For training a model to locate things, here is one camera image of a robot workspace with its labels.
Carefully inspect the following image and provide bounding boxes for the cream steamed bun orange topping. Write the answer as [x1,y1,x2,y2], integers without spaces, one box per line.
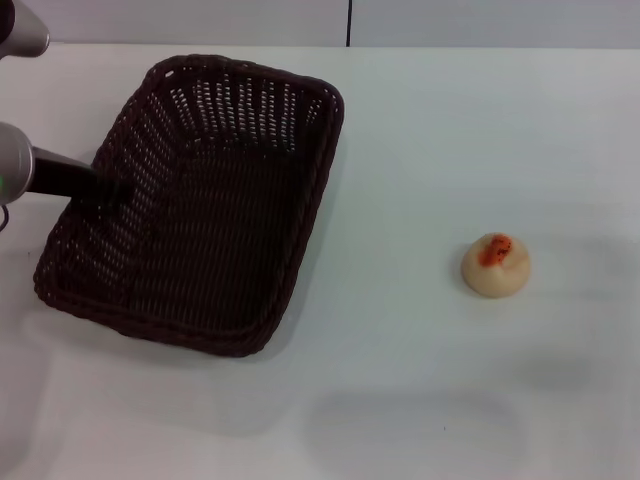
[460,232,532,300]

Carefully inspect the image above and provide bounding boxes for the dark brown woven basket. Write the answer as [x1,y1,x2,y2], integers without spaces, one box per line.
[32,54,346,359]

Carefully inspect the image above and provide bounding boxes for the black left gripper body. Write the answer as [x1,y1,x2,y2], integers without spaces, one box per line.
[28,146,107,202]

